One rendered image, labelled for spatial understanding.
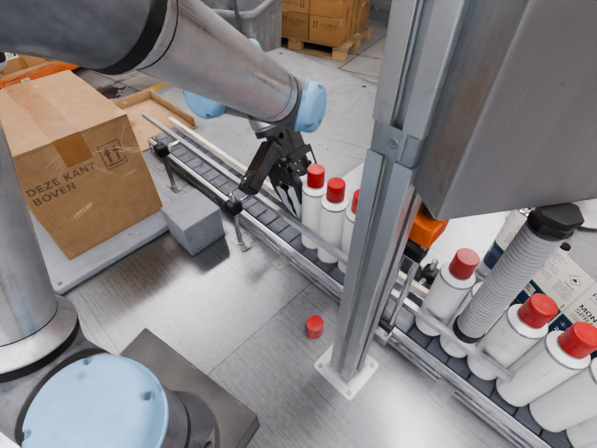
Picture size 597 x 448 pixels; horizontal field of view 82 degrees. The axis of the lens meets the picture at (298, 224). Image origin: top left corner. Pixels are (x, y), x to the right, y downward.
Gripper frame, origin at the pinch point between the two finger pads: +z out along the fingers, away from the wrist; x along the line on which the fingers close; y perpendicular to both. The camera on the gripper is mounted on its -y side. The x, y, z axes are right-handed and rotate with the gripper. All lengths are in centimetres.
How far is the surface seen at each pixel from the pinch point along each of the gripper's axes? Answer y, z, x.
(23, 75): 8, -106, 337
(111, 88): 62, -71, 312
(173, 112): 13, -30, 72
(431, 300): -1.3, 12.1, -29.6
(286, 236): -2.5, 4.0, 4.1
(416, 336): -2.9, 21.0, -25.5
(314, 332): -14.4, 16.0, -11.7
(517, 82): -17, -24, -51
